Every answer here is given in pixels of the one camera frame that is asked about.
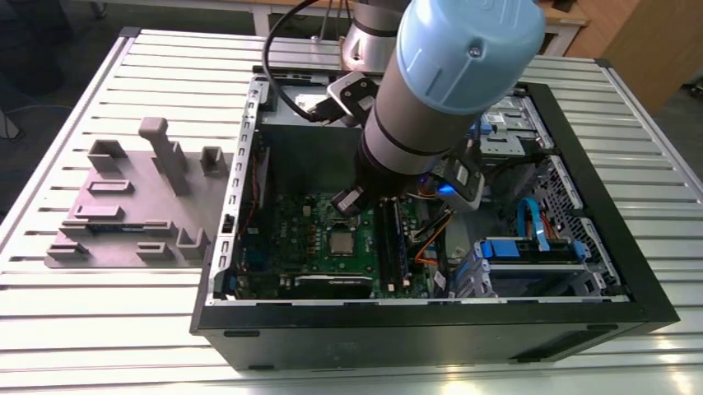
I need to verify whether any CPU silver top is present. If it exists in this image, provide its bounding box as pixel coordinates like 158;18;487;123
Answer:
327;230;359;255

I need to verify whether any CPU socket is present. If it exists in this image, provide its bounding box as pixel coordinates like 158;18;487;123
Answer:
325;225;363;259

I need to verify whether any black RAM slot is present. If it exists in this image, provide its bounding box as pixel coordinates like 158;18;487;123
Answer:
383;197;405;291
376;197;397;291

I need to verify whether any grey power supply unit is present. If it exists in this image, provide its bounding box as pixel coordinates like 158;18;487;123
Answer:
256;84;367;197

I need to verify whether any green motherboard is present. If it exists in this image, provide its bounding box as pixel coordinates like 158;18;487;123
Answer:
235;191;435;300

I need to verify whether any black graphics card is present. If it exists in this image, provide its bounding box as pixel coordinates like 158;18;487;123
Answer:
277;273;376;300

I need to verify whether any blue disk carrier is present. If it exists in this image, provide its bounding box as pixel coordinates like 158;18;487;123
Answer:
477;239;588;265

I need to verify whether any grey metal drive cage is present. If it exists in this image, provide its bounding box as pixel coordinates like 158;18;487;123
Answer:
471;84;555;165

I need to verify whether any grey metal disk bay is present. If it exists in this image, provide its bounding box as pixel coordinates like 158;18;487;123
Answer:
447;236;631;300

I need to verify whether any black PC case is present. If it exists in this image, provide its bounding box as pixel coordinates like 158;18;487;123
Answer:
189;63;681;371

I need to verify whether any grey parts rack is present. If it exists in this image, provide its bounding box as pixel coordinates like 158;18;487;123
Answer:
42;117;239;271

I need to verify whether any wooden cabinet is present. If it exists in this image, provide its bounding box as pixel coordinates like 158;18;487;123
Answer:
564;0;703;114

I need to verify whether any orange wire bundle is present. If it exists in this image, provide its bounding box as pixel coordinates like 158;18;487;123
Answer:
412;241;441;271

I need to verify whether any thin red wire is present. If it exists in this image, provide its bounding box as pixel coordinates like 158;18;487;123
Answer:
247;158;260;226

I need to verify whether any blue data cable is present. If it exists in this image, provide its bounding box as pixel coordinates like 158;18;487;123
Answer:
516;197;551;253

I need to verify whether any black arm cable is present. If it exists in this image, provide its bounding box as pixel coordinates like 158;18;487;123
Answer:
261;0;333;123

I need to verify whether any wooden desk white frame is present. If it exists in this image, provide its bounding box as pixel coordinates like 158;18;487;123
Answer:
86;0;593;57

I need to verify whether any blue floor cable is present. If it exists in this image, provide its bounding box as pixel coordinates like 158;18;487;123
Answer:
0;102;76;123

